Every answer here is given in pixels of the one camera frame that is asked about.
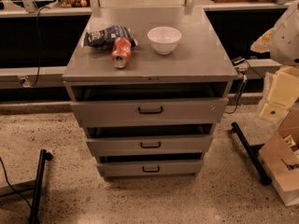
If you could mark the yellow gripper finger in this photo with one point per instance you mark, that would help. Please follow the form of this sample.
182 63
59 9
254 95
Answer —
263 43

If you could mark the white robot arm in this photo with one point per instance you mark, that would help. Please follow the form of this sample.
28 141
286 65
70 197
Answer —
282 41

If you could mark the grey metal drawer cabinet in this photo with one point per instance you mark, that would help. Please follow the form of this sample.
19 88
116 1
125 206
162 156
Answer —
198 58

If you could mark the grey top drawer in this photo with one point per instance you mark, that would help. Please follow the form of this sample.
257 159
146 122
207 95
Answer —
148 105

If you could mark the white ceramic bowl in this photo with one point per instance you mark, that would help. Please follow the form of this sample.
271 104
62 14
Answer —
164 39

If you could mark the cardboard box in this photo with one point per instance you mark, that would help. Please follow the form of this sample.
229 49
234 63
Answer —
281 162

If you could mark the orange soda can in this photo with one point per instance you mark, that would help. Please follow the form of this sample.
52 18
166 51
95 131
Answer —
121 52

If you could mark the blue chip bag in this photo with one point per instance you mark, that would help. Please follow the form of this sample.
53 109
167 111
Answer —
104 39

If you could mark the black stand leg left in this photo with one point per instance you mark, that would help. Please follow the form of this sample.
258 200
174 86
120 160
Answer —
43 157

